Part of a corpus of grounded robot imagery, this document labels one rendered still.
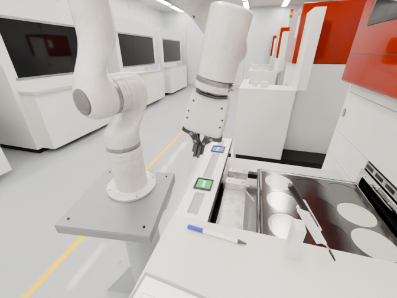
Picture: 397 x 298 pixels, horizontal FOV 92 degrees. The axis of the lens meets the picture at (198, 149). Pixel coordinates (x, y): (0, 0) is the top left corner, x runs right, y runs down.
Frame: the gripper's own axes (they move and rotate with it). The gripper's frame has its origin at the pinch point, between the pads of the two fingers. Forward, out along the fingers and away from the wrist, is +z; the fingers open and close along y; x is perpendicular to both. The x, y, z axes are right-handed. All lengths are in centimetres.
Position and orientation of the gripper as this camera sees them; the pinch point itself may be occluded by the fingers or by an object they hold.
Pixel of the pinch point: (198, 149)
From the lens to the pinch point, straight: 51.3
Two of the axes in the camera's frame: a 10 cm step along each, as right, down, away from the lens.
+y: -9.4, -3.0, 1.4
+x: -2.7, 4.4, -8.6
